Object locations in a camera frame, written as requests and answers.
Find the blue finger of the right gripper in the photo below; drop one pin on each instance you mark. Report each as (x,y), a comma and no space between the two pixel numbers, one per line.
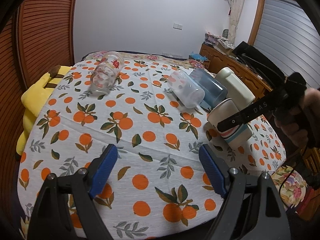
(249,113)
(258,61)

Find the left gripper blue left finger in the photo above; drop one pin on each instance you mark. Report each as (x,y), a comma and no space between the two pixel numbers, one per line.
(51,218)

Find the grey window blind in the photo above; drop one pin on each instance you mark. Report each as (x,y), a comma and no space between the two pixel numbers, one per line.
(288,38)

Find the blue translucent plastic cup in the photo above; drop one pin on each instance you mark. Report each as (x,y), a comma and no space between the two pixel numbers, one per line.
(215,92)

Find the floral bed sheet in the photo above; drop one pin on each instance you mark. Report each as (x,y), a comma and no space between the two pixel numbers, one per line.
(187,63)

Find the white wall switch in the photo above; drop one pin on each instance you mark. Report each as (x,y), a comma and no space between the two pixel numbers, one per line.
(177,26)

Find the clear floral glass cup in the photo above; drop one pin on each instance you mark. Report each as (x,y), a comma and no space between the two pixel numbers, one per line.
(106,72)

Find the blue plastic bag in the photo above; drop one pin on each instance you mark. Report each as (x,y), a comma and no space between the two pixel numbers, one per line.
(197,57)

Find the brown louvered wardrobe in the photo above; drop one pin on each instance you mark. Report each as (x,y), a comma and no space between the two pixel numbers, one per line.
(35,36)

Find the beige curtain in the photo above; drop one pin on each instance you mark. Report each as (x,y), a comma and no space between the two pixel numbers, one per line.
(234,18)

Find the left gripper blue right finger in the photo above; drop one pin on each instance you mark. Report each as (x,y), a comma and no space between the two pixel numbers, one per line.
(252,207)

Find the person right hand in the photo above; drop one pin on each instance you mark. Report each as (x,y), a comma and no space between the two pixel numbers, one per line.
(301,123)

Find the frosted translucent plastic cup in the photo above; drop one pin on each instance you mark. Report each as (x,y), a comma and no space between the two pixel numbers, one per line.
(185,88)

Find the yellow plush toy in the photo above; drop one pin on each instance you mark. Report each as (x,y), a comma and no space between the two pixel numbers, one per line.
(35,97)

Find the orange print bed cloth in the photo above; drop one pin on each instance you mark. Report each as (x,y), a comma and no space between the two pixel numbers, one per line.
(157,186)

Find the white striped paper cup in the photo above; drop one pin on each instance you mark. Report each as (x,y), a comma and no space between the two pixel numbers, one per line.
(236,136)

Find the cream thermos mug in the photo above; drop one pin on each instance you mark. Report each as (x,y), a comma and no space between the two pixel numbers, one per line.
(236,89)

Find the wooden side cabinet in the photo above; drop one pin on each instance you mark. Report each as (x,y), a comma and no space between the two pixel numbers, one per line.
(218,60)

